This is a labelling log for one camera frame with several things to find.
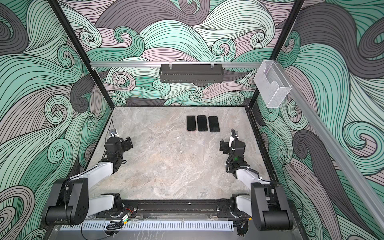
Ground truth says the black phone ribbed back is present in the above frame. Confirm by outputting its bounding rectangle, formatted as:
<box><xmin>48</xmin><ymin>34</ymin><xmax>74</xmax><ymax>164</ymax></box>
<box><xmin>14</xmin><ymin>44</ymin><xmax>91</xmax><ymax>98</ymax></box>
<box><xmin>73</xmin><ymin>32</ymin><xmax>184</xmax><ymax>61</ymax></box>
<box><xmin>186</xmin><ymin>116</ymin><xmax>197</xmax><ymax>131</ymax></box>

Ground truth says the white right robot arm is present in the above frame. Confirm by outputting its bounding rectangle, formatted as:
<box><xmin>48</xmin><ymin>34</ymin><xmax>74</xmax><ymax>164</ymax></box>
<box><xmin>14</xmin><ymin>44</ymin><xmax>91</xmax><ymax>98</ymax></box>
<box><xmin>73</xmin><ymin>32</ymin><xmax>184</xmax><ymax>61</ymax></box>
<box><xmin>220</xmin><ymin>140</ymin><xmax>294</xmax><ymax>231</ymax></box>

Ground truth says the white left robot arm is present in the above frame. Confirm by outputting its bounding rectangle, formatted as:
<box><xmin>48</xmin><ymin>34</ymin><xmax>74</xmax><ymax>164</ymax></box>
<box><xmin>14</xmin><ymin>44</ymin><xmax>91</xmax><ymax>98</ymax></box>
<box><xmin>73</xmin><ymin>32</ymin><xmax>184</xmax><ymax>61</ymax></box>
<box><xmin>42</xmin><ymin>136</ymin><xmax>133</xmax><ymax>226</ymax></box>

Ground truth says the black phone glossy screen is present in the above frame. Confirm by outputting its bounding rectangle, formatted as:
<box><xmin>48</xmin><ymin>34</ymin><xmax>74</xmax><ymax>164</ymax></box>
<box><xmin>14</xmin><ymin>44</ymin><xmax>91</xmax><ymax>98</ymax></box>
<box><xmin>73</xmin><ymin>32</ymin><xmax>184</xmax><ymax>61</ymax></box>
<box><xmin>197</xmin><ymin>115</ymin><xmax>208</xmax><ymax>132</ymax></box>

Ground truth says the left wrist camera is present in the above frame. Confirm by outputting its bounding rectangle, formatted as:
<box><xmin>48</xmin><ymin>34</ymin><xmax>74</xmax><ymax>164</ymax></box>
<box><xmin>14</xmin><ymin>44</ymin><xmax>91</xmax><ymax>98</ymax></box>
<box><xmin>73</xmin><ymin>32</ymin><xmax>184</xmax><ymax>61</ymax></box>
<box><xmin>105</xmin><ymin>129</ymin><xmax>124</xmax><ymax>159</ymax></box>

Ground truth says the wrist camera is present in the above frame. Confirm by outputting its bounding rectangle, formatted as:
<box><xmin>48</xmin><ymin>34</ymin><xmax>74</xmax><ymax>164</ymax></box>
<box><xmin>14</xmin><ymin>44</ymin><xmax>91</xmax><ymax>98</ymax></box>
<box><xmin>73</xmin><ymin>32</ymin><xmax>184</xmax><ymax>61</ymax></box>
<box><xmin>105</xmin><ymin>129</ymin><xmax>124</xmax><ymax>159</ymax></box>
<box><xmin>229</xmin><ymin>129</ymin><xmax>246</xmax><ymax>163</ymax></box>

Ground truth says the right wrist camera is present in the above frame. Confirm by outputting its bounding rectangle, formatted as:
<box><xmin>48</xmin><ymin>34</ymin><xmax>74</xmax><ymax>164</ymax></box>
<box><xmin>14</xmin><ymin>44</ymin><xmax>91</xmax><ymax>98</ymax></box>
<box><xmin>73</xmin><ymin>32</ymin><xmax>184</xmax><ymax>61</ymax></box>
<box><xmin>229</xmin><ymin>129</ymin><xmax>246</xmax><ymax>163</ymax></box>

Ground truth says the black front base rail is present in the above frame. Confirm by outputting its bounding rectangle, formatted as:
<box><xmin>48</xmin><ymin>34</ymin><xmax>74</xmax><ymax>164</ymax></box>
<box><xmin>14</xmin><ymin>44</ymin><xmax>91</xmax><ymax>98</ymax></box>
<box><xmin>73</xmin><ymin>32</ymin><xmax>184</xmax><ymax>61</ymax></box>
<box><xmin>89</xmin><ymin>198</ymin><xmax>253</xmax><ymax>220</ymax></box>

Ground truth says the clear plastic wall bin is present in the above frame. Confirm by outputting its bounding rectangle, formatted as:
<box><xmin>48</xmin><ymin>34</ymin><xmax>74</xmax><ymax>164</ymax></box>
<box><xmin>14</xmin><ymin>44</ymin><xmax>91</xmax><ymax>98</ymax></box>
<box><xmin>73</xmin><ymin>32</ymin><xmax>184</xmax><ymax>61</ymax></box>
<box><xmin>254</xmin><ymin>61</ymin><xmax>292</xmax><ymax>109</ymax></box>

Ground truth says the white slotted cable duct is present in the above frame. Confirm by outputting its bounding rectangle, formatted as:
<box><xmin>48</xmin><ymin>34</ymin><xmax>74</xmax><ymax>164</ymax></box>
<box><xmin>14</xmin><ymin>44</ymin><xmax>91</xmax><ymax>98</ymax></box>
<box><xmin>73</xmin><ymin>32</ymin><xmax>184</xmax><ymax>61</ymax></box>
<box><xmin>60</xmin><ymin>220</ymin><xmax>235</xmax><ymax>232</ymax></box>

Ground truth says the black wall tray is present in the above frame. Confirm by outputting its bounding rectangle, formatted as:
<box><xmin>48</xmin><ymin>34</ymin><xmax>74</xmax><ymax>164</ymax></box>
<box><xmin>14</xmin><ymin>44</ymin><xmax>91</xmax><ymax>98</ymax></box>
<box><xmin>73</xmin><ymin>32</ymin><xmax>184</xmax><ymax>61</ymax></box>
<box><xmin>159</xmin><ymin>65</ymin><xmax>224</xmax><ymax>83</ymax></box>

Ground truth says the aluminium back wall rail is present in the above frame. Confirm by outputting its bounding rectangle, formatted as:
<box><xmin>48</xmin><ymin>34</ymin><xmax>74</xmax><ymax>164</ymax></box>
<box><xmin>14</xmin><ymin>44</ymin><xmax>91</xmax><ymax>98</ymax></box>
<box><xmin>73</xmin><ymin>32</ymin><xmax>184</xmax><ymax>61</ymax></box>
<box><xmin>90</xmin><ymin>61</ymin><xmax>262</xmax><ymax>69</ymax></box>

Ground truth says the aluminium wall rail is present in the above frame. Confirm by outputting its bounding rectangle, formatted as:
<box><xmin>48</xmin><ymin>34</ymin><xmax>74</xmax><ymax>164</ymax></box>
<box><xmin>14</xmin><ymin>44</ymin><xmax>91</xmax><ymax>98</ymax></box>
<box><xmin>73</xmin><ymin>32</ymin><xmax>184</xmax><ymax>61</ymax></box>
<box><xmin>90</xmin><ymin>61</ymin><xmax>262</xmax><ymax>69</ymax></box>
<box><xmin>275</xmin><ymin>62</ymin><xmax>384</xmax><ymax>230</ymax></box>

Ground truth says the aluminium right wall rail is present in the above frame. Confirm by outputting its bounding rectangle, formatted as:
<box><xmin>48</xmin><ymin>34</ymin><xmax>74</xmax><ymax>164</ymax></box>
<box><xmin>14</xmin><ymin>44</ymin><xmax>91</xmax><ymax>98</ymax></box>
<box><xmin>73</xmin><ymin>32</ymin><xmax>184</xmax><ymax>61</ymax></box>
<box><xmin>275</xmin><ymin>62</ymin><xmax>384</xmax><ymax>230</ymax></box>

